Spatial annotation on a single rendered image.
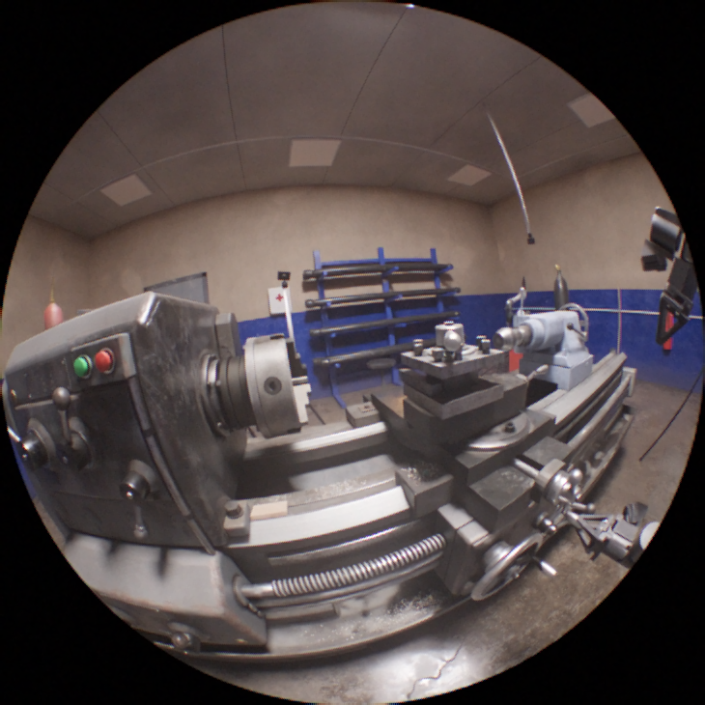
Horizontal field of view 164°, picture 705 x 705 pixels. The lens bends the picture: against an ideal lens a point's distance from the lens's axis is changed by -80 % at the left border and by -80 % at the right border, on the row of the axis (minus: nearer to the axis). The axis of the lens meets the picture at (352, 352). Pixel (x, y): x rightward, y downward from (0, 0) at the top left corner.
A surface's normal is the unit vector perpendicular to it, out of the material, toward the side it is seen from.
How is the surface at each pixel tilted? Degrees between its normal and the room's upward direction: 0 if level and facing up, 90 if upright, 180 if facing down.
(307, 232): 90
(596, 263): 90
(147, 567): 32
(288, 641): 0
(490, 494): 0
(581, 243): 90
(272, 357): 48
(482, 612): 0
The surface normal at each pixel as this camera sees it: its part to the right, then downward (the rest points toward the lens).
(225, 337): 0.28, 0.12
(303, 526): 0.06, -0.73
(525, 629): -0.12, -0.98
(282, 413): 0.30, 0.36
